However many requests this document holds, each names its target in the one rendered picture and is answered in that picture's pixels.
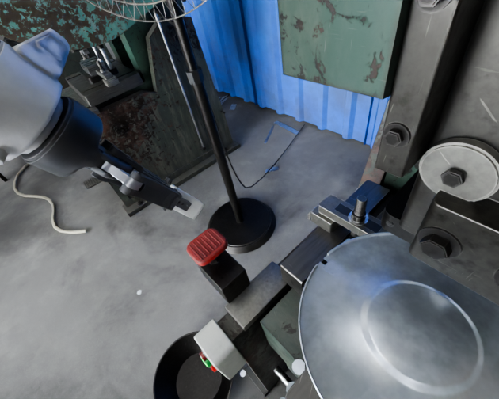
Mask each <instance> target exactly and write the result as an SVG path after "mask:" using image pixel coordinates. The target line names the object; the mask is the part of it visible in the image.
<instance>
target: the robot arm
mask: <svg viewBox="0 0 499 399"><path fill-rule="evenodd" d="M69 51H70V46H69V44H68V43H67V41H66V40H65V39H64V38H63V37H62V36H60V35H59V34H58V33H57V32H56V31H54V30H52V29H48V30H46V31H44V32H42V33H40V34H38V35H36V36H34V37H32V38H30V39H28V40H26V41H24V42H22V43H20V44H18V45H16V46H14V47H11V46H9V45H8V44H7V43H5V42H4V41H2V40H0V165H4V162H5V161H10V160H12V159H14V158H16V157H17V156H19V155H21V156H22V158H23V159H24V161H25V162H26V163H28V164H30V165H33V166H35V167H37V168H40V169H42V170H45V171H47V172H49V173H52V174H54V175H56V176H58V177H67V176H70V175H72V174H74V173H76V171H78V170H80V169H83V168H87V169H89V170H91V171H93V172H92V173H91V175H92V176H93V177H96V178H97V179H98V180H100V181H104V182H110V183H112V184H115V185H117V186H119V187H120V191H121V192H122V193H123V194H125V195H129V196H136V197H138V198H140V199H143V200H146V201H148V202H151V203H154V204H156V205H158V206H160V207H161V208H162V209H163V210H164V211H166V209H168V210H171V211H172V210H173V209H174V210H175V211H178V212H180V213H182V214H183V215H186V216H188V217H190V218H191V219H195V218H196V217H197V215H198V214H199V213H200V212H201V210H202V209H203V207H204V204H203V203H201V202H200V201H199V200H198V199H196V198H194V197H192V196H191V195H189V194H188V193H186V192H184V191H182V190H180V189H179V188H177V187H176V186H174V185H170V184H171V183H172V180H170V179H169V178H168V177H167V178H166V179H165V180H161V178H160V177H159V176H158V175H157V174H153V173H152V172H151V171H149V170H147V169H145V168H144V167H142V166H141V165H140V164H139V163H137V162H136V161H134V160H133V159H132V158H131V157H130V156H129V155H127V154H125V153H124V152H123V151H122V150H120V149H118V148H117V147H116V146H115V145H114V144H113V143H111V142H110V141H108V140H107V139H103V140H102V139H101V137H102V133H103V123H102V121H101V118H100V117H99V116H98V115H97V114H95V113H94V112H92V111H90V110H89V109H88V108H86V107H85V106H83V105H82V104H80V103H79V102H77V101H76V100H75V99H73V98H72V97H61V92H62V88H63V86H62V85H61V83H60V82H59V80H58V79H59V77H60V76H61V74H62V72H63V69H64V67H65V64H66V61H67V56H68V54H69Z"/></svg>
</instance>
